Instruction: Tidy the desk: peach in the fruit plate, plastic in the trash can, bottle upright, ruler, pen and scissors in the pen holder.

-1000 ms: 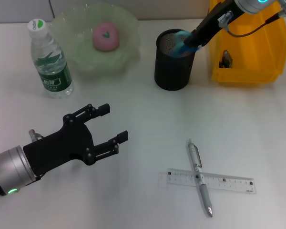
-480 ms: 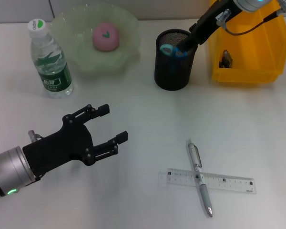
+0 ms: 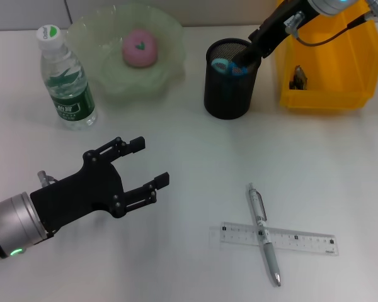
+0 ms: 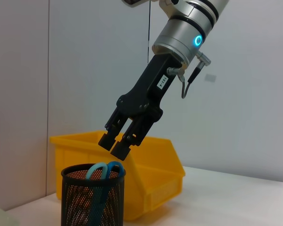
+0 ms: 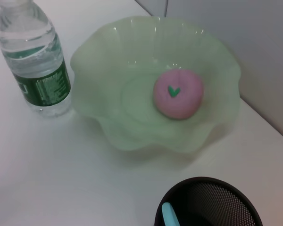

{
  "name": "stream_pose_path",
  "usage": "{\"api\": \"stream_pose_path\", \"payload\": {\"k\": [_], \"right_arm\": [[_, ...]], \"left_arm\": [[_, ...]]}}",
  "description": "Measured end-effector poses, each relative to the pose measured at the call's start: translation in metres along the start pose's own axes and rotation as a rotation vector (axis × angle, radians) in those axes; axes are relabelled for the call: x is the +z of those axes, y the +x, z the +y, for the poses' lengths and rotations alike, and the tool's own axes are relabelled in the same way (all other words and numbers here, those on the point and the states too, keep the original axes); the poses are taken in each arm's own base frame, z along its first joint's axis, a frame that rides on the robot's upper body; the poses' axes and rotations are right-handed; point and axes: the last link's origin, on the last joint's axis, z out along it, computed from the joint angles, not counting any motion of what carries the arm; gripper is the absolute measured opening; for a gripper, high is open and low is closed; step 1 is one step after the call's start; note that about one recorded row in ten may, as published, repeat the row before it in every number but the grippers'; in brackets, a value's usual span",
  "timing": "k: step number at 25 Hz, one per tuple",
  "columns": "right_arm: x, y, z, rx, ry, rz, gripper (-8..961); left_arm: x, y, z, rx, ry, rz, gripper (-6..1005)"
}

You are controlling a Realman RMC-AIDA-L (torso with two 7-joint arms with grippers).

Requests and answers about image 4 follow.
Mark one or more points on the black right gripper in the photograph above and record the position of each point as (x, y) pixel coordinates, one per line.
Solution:
(151, 84)

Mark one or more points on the blue teal scissors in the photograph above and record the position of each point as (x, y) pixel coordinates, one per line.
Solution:
(113, 166)

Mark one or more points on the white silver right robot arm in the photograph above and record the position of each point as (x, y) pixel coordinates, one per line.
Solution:
(184, 30)

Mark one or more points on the black mesh pen holder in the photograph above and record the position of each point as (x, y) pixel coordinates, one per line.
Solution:
(73, 200)

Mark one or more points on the green glass fruit plate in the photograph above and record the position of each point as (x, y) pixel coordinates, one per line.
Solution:
(0, 216)

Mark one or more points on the yellow plastic bin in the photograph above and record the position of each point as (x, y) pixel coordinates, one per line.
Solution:
(155, 169)

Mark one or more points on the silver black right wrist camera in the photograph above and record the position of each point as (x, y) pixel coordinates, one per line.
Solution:
(134, 2)

